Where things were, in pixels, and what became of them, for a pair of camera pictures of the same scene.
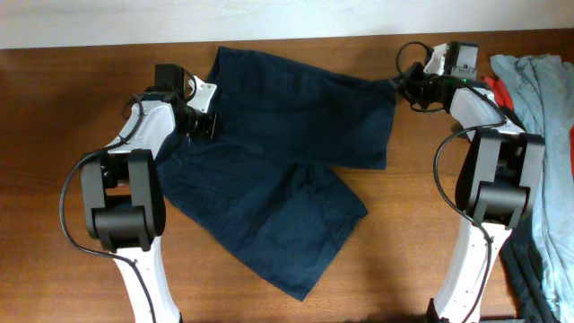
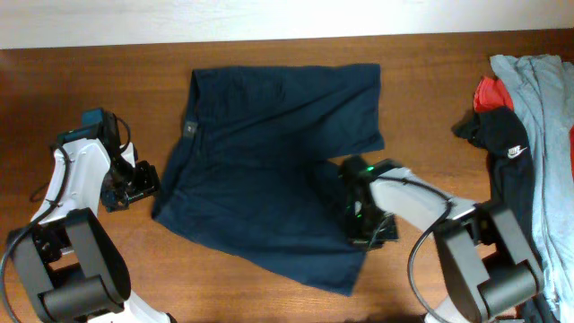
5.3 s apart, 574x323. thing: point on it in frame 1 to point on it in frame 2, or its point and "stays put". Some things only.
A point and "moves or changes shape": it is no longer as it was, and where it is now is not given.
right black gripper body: x=421 y=87 to x=370 y=226
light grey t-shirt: x=542 y=90 stays put
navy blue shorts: x=273 y=183 moves or changes shape
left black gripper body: x=198 y=124 to x=130 y=184
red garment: x=501 y=95 stays put
